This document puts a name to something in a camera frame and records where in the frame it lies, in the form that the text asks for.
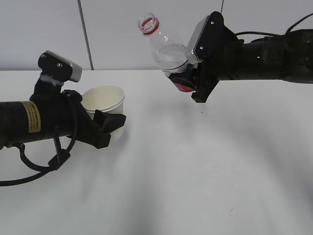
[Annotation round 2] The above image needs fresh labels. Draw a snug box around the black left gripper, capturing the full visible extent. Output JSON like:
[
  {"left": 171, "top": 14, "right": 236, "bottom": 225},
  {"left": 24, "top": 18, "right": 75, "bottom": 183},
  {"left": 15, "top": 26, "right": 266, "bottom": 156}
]
[{"left": 30, "top": 90, "right": 126, "bottom": 149}]

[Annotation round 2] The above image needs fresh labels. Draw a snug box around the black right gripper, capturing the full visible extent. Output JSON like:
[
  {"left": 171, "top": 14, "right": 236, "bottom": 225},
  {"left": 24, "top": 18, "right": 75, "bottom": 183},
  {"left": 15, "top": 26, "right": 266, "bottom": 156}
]
[{"left": 168, "top": 25, "right": 245, "bottom": 103}]

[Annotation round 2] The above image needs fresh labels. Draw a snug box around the white paper cup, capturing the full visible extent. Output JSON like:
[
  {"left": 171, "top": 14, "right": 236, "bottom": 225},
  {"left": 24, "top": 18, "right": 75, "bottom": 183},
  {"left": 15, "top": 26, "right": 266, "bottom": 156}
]
[{"left": 82, "top": 84, "right": 125, "bottom": 142}]

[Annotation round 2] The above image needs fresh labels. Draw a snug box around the Nongfu Spring water bottle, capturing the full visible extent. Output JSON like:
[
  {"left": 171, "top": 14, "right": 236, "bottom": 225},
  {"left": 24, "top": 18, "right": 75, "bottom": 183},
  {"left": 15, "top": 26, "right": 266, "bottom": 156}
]
[{"left": 137, "top": 12, "right": 189, "bottom": 84}]

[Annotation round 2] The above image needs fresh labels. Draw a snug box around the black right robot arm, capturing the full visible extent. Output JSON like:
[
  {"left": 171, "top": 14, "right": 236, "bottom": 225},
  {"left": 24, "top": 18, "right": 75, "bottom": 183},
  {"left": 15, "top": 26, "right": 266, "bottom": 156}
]
[{"left": 169, "top": 11, "right": 313, "bottom": 103}]

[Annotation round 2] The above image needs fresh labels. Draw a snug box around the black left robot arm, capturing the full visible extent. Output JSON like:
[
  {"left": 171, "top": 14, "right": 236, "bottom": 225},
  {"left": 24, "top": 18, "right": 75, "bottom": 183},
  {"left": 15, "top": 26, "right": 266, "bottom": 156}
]
[{"left": 0, "top": 90, "right": 126, "bottom": 149}]

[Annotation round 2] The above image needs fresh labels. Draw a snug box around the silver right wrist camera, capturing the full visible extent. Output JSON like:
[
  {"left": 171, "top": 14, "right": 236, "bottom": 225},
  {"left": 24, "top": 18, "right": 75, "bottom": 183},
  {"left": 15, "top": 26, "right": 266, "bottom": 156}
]
[{"left": 185, "top": 11, "right": 224, "bottom": 65}]

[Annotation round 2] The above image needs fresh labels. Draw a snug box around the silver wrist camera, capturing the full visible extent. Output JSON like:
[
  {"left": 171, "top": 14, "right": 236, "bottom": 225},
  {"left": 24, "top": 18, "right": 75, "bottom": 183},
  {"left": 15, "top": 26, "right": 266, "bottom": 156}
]
[
  {"left": 185, "top": 11, "right": 224, "bottom": 65},
  {"left": 38, "top": 50, "right": 82, "bottom": 83}
]

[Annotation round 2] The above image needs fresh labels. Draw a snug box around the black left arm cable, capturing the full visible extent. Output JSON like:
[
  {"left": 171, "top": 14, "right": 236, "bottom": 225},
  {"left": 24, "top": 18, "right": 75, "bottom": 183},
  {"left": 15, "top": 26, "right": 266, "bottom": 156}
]
[{"left": 0, "top": 97, "right": 81, "bottom": 188}]

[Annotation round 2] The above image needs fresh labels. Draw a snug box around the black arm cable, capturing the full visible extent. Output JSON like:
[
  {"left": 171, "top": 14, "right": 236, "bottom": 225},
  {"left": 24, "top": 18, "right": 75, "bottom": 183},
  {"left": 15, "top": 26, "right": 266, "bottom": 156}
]
[
  {"left": 0, "top": 97, "right": 81, "bottom": 188},
  {"left": 234, "top": 13, "right": 313, "bottom": 41}
]

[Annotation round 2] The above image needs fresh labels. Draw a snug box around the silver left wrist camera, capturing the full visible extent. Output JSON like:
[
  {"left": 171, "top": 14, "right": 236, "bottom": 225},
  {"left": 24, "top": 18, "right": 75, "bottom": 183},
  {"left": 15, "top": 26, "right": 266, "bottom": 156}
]
[{"left": 38, "top": 50, "right": 82, "bottom": 83}]

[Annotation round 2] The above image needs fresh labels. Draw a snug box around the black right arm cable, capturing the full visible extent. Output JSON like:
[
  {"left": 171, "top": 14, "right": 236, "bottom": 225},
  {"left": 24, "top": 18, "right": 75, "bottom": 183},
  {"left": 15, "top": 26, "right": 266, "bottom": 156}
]
[{"left": 234, "top": 13, "right": 313, "bottom": 41}]

